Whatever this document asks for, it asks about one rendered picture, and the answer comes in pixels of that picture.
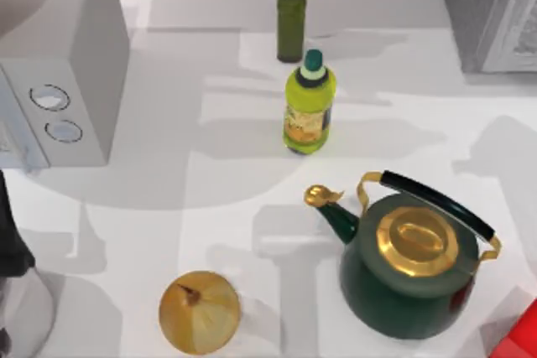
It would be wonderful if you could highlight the yellow-green bottle with green cap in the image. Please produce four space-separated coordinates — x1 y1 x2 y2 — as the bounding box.
282 49 338 157

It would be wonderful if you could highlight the dark green glass bottle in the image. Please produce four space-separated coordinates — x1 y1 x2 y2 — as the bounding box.
276 0 308 64

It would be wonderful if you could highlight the yellow onion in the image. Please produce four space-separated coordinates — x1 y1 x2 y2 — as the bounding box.
158 270 242 356

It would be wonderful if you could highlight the green kettle with gold lid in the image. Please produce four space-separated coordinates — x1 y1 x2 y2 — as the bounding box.
304 169 503 341

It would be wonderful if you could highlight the small round microwave knob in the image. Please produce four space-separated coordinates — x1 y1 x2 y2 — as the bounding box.
44 119 84 143

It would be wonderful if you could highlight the pale microwave oven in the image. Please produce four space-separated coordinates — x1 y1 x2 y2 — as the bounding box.
0 0 130 171

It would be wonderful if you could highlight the large round microwave knob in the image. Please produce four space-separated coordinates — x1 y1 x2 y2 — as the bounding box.
29 84 71 112

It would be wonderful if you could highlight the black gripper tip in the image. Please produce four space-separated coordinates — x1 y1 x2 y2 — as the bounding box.
0 169 37 280

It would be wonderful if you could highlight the red box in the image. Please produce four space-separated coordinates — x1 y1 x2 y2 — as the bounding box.
489 296 537 358

